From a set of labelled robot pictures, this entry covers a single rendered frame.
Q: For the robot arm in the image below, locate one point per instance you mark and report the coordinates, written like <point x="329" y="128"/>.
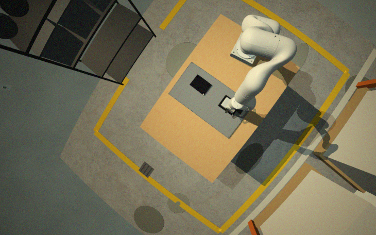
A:
<point x="260" y="37"/>

